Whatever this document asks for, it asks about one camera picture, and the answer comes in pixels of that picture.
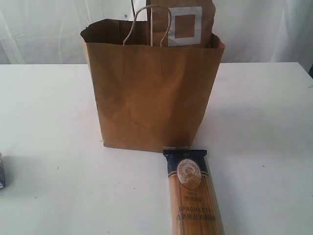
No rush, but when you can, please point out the blue white milk carton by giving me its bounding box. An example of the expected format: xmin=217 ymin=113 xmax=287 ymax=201
xmin=0 ymin=154 xmax=6 ymax=189

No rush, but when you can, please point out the spaghetti packet dark blue top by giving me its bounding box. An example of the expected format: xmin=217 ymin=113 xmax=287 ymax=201
xmin=163 ymin=149 xmax=224 ymax=235

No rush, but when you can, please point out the brown paper shopping bag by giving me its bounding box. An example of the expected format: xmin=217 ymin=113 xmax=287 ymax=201
xmin=80 ymin=19 xmax=224 ymax=152

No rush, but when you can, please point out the brown kraft pouch orange label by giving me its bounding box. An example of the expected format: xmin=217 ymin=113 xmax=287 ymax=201
xmin=146 ymin=0 xmax=216 ymax=47

